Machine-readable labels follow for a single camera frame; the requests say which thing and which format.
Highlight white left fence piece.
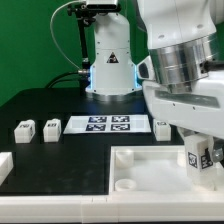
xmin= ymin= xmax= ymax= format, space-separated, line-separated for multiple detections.
xmin=0 ymin=152 xmax=14 ymax=186

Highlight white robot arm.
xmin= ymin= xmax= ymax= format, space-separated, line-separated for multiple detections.
xmin=135 ymin=0 xmax=224 ymax=140

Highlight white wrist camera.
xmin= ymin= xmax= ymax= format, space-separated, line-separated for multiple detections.
xmin=137 ymin=56 xmax=155 ymax=80

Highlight black cables at base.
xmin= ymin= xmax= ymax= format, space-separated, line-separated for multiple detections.
xmin=44 ymin=71 xmax=83 ymax=90

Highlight grey cable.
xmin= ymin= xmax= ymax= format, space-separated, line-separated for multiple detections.
xmin=49 ymin=0 xmax=88 ymax=72

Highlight grey camera on pole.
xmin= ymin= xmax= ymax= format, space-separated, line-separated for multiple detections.
xmin=86 ymin=0 xmax=120 ymax=12

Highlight black camera pole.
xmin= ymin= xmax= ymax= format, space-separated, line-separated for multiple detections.
xmin=67 ymin=3 xmax=95 ymax=90

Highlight white front fence rail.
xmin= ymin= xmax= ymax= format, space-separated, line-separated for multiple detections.
xmin=0 ymin=193 xmax=224 ymax=223

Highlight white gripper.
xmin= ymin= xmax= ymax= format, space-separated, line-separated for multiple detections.
xmin=143 ymin=71 xmax=224 ymax=163

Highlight white square table top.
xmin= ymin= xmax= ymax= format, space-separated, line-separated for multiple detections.
xmin=109 ymin=146 xmax=224 ymax=194

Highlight white marker sheet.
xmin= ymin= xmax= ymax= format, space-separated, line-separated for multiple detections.
xmin=64 ymin=115 xmax=151 ymax=134

